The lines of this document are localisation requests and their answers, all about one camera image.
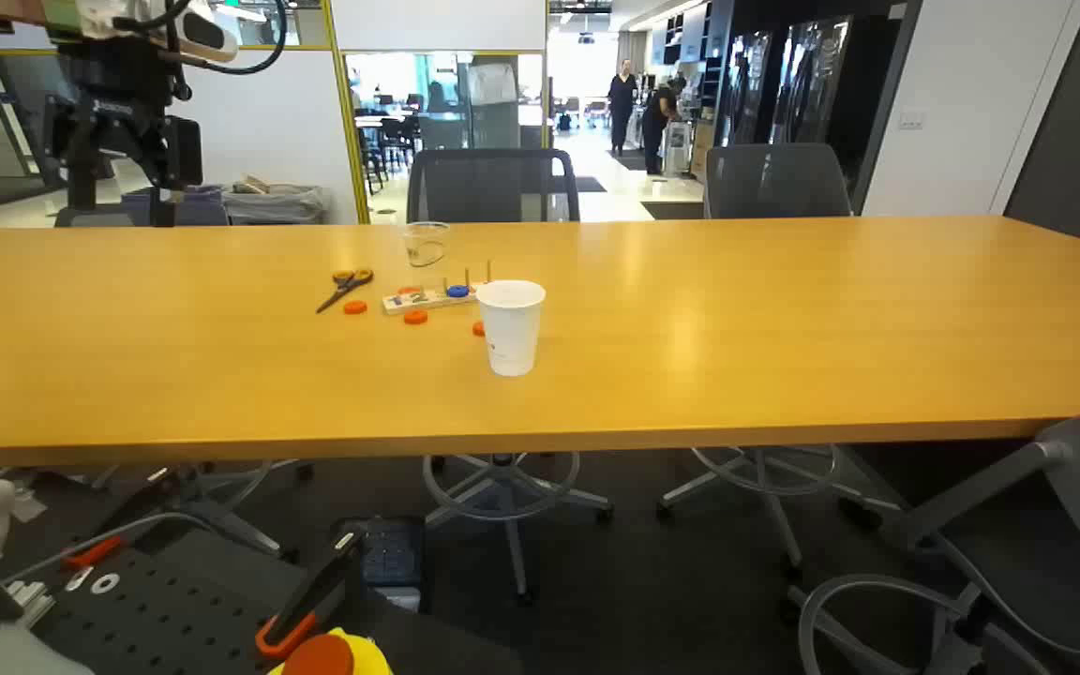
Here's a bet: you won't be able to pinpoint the grey mesh office chair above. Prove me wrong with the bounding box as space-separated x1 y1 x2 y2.
702 138 857 220
405 148 585 228
796 390 1080 675

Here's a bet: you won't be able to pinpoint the black clamp orange handle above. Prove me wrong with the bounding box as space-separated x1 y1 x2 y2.
250 525 368 669

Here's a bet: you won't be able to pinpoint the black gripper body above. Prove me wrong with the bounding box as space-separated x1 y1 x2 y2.
47 33 200 126

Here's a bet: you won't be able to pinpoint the person in dark clothes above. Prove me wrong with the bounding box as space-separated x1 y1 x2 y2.
638 75 682 181
603 59 638 158

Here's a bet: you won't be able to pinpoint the white paper cup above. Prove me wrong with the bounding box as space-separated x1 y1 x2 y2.
472 278 550 384

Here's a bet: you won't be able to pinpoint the black framed glass doors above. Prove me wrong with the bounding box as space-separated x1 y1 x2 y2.
696 0 928 219

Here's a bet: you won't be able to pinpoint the yellow red emergency stop button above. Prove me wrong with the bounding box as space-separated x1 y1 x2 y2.
276 626 397 675

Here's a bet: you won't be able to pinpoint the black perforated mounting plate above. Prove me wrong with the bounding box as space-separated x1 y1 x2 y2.
7 519 355 675

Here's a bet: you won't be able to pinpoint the orange handled scissors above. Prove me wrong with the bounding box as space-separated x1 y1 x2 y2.
312 266 378 318

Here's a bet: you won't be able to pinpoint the grey chair base with footring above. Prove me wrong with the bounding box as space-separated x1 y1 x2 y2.
651 441 908 578
420 446 618 608

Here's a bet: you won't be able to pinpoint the dark blue box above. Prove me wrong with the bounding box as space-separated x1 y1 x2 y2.
355 519 427 615

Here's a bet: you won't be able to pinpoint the clear glass cup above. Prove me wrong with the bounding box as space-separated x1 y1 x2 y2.
405 220 448 271

